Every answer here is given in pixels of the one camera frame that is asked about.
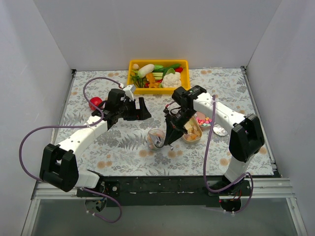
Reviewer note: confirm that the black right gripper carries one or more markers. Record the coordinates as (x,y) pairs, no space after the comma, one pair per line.
(176,123)

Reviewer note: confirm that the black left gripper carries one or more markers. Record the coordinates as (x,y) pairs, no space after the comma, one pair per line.
(134,109)

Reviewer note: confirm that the clear glass jar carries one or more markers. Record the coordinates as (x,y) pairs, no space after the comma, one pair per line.
(156,132)

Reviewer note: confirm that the beige tray of orange candies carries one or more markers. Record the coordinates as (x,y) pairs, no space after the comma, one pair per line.
(194,132)

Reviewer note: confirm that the pink tray of colourful candies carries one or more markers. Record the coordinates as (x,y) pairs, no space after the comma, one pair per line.
(203,121)

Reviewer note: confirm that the silver metal jar lid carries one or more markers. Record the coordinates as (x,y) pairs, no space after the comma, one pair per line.
(220,131)

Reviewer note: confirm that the silver metal scoop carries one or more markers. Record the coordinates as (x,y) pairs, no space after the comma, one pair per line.
(157,141)

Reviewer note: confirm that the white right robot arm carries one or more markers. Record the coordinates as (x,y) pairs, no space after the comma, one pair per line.
(246,136)

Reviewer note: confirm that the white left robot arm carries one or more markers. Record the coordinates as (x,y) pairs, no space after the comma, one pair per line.
(59,162)

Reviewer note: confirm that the white cauliflower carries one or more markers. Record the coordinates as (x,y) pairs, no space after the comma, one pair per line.
(172,80)

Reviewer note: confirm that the white radish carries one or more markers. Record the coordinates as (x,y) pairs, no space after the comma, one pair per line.
(143,71)

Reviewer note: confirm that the red apple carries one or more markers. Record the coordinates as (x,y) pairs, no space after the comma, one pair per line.
(95,102)

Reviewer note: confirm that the green cucumber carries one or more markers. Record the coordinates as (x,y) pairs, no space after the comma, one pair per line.
(174,66)

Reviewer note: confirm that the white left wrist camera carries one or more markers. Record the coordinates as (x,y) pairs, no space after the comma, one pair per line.
(129,91)

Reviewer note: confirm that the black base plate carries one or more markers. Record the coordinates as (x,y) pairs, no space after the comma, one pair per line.
(165,191)

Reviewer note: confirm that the aluminium frame rail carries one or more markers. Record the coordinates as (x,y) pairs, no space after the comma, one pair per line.
(262,188)

